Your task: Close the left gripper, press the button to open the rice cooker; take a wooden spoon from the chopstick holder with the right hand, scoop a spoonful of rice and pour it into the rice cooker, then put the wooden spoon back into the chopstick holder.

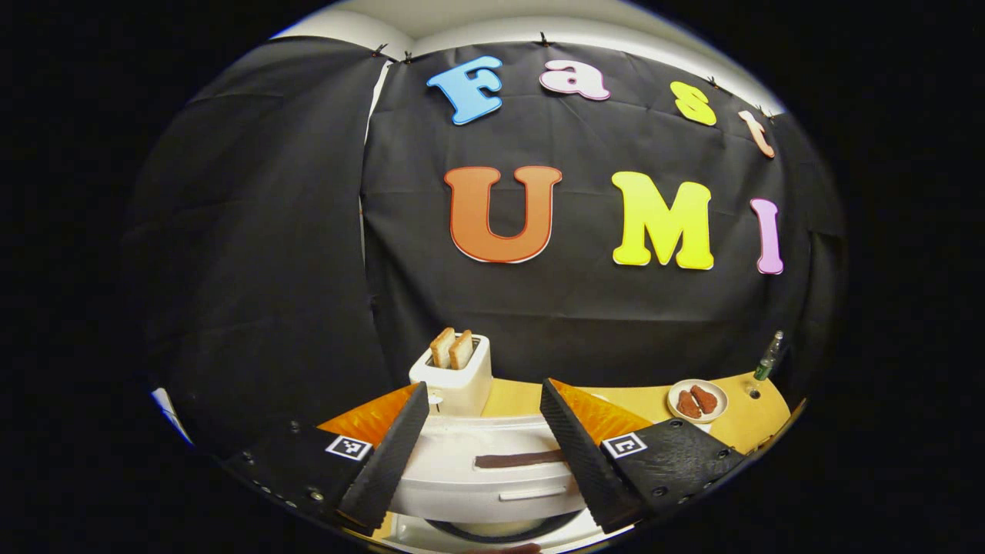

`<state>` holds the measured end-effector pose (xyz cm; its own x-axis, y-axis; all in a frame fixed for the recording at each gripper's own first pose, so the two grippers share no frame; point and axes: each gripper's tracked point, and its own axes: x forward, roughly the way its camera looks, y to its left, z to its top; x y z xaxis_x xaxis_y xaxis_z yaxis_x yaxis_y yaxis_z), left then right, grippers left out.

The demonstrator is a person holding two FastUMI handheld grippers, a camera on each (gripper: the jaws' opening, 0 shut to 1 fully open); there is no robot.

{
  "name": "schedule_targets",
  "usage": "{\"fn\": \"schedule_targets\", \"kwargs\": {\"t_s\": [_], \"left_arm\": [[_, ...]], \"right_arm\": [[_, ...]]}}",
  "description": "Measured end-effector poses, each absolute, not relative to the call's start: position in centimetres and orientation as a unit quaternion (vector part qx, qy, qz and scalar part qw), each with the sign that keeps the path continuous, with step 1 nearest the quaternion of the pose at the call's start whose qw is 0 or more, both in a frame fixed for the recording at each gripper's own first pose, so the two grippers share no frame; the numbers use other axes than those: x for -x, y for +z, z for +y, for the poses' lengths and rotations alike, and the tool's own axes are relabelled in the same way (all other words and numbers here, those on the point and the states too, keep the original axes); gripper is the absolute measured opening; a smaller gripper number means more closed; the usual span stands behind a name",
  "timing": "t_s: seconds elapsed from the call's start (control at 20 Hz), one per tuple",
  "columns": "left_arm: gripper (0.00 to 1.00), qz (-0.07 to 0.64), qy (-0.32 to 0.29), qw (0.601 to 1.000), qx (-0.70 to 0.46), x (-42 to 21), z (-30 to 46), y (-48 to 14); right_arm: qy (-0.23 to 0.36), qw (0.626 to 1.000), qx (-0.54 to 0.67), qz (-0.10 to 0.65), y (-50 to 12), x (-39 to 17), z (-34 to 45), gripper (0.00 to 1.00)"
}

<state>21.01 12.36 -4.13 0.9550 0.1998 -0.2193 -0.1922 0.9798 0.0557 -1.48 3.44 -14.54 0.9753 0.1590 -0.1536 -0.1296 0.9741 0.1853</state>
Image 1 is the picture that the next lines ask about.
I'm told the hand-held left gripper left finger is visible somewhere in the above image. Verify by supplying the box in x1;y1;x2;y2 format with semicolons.
223;382;430;532

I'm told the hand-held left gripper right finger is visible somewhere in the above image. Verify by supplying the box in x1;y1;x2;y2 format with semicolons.
539;378;747;535

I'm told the white rice cooker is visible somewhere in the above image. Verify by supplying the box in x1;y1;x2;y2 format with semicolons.
369;414;636;554

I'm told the white toaster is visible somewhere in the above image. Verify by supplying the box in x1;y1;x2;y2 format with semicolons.
409;335;493;418

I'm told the white round plate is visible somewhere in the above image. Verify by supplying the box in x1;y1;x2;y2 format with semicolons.
667;379;729;425

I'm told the toast slice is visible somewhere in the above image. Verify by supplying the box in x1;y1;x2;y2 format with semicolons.
429;327;456;369
449;329;476;371

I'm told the clear water bottle green label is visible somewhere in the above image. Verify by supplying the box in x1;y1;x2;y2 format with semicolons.
753;330;786;382

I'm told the black backdrop cloth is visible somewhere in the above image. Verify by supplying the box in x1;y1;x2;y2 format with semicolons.
127;35;847;455

